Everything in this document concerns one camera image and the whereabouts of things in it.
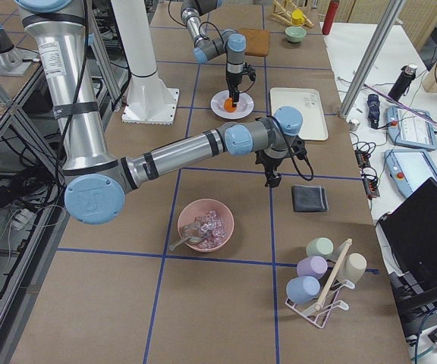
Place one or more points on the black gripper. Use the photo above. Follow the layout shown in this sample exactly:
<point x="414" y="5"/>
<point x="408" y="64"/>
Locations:
<point x="271" y="164"/>
<point x="233" y="80"/>

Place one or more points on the orange fruit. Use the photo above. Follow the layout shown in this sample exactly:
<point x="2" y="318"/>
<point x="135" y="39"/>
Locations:
<point x="229" y="105"/>

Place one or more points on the white round plate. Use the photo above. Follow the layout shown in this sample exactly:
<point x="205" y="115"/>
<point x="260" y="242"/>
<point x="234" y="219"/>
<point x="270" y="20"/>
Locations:
<point x="244" y="106"/>

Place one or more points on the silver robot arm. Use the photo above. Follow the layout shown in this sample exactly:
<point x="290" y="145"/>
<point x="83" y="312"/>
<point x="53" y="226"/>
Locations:
<point x="214" y="38"/>
<point x="96" y="181"/>

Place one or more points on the folded grey cloth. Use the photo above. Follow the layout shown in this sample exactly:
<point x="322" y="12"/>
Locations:
<point x="309" y="199"/>

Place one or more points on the wooden cutting board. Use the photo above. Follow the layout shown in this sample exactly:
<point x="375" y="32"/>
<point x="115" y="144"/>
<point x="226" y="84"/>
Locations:
<point x="257" y="42"/>

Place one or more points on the pink bowl with ice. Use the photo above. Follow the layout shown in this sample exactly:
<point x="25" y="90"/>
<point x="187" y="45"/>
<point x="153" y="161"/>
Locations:
<point x="210" y="220"/>

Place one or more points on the pale green cup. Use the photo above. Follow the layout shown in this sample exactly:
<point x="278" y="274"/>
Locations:
<point x="320" y="246"/>

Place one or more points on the green ceramic bowl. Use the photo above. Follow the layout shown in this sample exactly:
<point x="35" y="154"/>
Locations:
<point x="295" y="34"/>

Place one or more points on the purple cup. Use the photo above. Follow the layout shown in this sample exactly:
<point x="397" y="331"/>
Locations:
<point x="313" y="266"/>

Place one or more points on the metal scoop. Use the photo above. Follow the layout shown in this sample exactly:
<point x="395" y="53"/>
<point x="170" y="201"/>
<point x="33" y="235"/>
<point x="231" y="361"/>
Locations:
<point x="190" y="234"/>

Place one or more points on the black usb hub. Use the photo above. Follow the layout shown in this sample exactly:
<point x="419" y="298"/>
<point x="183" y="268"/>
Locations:
<point x="368" y="174"/>

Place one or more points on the wooden dish rack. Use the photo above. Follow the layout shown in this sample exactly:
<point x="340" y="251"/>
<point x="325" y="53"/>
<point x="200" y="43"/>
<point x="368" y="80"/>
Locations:
<point x="281" y="11"/>

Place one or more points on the yellow cup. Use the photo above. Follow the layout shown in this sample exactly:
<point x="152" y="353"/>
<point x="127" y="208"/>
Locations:
<point x="297" y="17"/>

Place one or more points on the blue cup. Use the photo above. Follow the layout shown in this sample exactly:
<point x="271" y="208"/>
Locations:
<point x="302" y="289"/>

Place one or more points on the beige cup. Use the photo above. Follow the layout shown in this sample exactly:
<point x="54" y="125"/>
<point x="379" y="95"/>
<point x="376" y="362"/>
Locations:
<point x="355" y="267"/>

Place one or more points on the folded dark umbrella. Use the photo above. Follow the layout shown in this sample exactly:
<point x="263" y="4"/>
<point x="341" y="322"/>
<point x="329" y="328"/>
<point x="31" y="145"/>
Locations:
<point x="373" y="105"/>

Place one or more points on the red bottle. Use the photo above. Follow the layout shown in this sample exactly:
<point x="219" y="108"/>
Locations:
<point x="330" y="17"/>

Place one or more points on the lower teach pendant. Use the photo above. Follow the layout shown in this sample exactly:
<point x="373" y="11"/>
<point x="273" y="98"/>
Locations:
<point x="409" y="169"/>

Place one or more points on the teach pendant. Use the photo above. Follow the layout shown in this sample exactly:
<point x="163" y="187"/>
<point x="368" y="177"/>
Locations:
<point x="409" y="169"/>
<point x="407" y="129"/>

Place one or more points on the upper teach pendant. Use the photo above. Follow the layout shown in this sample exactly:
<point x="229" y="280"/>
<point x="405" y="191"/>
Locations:
<point x="407" y="129"/>

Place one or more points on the black laptop monitor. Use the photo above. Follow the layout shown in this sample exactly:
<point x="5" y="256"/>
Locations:
<point x="411" y="231"/>

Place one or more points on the black water bottle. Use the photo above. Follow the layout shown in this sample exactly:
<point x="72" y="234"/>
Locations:
<point x="407" y="75"/>

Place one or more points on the black wrist camera with cable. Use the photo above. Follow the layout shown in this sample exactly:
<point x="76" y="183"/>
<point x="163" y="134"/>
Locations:
<point x="300" y="151"/>

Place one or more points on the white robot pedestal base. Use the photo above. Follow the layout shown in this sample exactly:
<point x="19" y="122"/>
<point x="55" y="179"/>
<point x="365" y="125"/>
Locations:
<point x="148" y="100"/>

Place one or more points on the wooden rod handle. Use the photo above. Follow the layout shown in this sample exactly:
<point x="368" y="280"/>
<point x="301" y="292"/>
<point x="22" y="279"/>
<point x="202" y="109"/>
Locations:
<point x="322" y="297"/>

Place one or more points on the white wire cup rack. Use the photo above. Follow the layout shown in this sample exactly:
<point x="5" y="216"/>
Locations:
<point x="319" y="318"/>

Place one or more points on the aluminium frame post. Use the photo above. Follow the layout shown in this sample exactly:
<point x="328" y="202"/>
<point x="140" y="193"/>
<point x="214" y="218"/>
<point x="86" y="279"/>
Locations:
<point x="370" y="55"/>

